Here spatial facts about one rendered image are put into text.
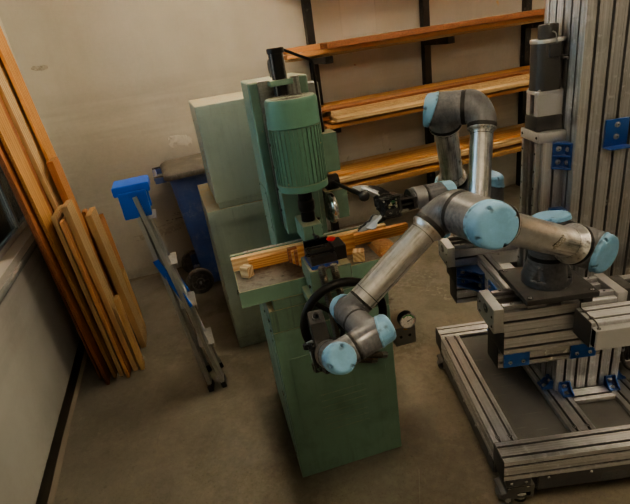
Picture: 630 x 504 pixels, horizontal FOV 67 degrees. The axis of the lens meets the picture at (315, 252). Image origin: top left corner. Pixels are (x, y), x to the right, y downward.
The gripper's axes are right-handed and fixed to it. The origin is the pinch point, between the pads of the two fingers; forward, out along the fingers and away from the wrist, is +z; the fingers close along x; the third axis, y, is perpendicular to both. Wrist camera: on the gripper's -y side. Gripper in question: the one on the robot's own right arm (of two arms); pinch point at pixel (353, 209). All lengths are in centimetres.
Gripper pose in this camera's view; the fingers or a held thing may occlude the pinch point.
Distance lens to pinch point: 159.2
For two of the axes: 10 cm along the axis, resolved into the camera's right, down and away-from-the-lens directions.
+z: -9.6, 2.2, -1.8
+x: 1.5, 9.3, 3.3
